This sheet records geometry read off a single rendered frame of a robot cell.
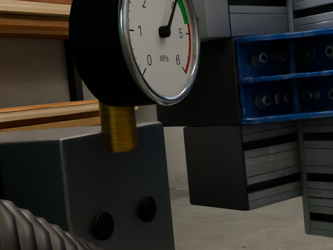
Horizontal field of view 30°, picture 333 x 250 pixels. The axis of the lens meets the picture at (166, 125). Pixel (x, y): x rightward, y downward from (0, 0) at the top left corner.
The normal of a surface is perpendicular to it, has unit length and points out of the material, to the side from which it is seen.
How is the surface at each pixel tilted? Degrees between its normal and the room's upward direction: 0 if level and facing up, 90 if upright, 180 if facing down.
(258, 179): 90
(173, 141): 90
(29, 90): 90
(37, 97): 90
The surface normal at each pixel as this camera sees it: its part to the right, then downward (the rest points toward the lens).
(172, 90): 0.85, -0.05
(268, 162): 0.64, -0.02
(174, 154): -0.58, 0.10
